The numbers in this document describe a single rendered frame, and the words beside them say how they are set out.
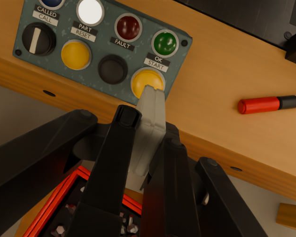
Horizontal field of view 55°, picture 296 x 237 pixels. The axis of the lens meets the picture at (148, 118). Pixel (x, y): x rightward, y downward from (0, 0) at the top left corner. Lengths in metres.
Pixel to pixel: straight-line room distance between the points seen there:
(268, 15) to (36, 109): 1.00
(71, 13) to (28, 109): 0.98
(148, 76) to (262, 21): 0.18
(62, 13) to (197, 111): 0.16
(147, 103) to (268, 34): 0.24
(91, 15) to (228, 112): 0.17
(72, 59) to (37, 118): 0.96
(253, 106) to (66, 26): 0.20
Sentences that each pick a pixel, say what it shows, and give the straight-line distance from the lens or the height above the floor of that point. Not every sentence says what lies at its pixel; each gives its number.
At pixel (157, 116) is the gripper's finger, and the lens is 0.15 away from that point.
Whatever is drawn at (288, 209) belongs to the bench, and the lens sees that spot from 1.38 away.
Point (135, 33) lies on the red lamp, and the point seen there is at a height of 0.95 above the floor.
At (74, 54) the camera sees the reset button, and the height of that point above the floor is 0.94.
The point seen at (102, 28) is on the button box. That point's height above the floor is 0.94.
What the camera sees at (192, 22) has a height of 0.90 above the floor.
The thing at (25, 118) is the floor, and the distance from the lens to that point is 1.23.
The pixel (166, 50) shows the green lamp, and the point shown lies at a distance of 0.26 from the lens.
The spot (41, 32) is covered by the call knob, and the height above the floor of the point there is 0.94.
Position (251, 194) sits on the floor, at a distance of 1.36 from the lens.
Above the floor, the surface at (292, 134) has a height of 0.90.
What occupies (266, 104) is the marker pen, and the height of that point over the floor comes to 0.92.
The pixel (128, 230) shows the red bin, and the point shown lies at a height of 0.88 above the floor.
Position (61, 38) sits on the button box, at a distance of 0.28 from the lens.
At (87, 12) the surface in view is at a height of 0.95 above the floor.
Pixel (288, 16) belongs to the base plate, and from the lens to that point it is 0.40.
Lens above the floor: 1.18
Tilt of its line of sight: 75 degrees down
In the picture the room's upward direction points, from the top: 44 degrees clockwise
